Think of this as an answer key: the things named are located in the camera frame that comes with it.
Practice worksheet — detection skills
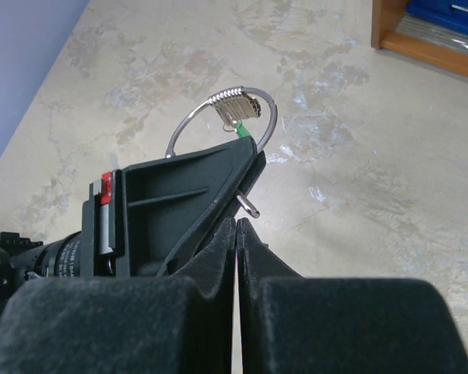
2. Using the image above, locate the silver keyring with clips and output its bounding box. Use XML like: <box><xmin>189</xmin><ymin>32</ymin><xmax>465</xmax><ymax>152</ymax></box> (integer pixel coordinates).
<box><xmin>164</xmin><ymin>86</ymin><xmax>279</xmax><ymax>218</ymax></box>

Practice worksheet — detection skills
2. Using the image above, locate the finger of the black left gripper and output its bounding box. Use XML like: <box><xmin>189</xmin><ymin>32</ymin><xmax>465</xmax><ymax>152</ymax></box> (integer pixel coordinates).
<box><xmin>121</xmin><ymin>137</ymin><xmax>258</xmax><ymax>277</ymax></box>
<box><xmin>202</xmin><ymin>151</ymin><xmax>266</xmax><ymax>249</ymax></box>

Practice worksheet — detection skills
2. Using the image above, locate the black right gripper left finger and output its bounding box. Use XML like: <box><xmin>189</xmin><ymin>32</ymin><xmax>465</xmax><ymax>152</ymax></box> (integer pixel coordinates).
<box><xmin>0</xmin><ymin>219</ymin><xmax>236</xmax><ymax>373</ymax></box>

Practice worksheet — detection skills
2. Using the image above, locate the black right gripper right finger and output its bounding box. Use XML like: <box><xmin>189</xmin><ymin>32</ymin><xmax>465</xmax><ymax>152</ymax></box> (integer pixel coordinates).
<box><xmin>236</xmin><ymin>219</ymin><xmax>468</xmax><ymax>373</ymax></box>

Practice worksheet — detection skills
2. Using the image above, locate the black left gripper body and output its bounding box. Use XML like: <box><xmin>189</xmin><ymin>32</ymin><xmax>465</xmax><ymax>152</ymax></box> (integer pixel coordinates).
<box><xmin>80</xmin><ymin>169</ymin><xmax>131</xmax><ymax>277</ymax></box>

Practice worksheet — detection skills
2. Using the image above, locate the wooden shelf rack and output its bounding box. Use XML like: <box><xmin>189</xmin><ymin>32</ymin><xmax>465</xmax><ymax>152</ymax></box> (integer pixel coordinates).
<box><xmin>371</xmin><ymin>1</ymin><xmax>468</xmax><ymax>76</ymax></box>

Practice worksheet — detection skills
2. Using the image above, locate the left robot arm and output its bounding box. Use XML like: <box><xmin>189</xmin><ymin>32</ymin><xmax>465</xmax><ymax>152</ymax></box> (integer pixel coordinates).
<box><xmin>0</xmin><ymin>137</ymin><xmax>266</xmax><ymax>316</ymax></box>

